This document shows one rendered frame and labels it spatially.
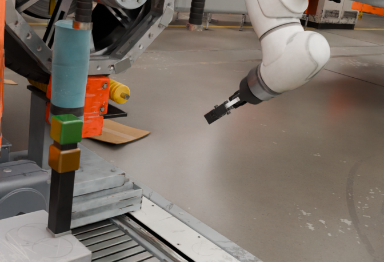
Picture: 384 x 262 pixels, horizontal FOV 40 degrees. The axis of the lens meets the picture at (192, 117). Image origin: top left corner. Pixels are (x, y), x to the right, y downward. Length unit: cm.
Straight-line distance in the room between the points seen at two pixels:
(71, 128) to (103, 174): 88
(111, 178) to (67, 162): 86
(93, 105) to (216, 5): 68
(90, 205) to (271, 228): 73
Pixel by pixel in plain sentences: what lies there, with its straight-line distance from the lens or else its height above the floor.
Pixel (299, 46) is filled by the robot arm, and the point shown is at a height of 79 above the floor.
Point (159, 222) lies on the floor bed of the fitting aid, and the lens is 181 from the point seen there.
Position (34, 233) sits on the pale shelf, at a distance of 97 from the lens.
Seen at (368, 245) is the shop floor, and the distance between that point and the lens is 216.
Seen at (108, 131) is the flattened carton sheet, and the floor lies 1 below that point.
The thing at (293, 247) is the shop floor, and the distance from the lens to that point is 199.
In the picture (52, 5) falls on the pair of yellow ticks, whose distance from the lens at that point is 171.
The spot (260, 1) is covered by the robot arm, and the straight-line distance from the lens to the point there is 124.
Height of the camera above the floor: 94
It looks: 17 degrees down
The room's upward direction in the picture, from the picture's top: 9 degrees clockwise
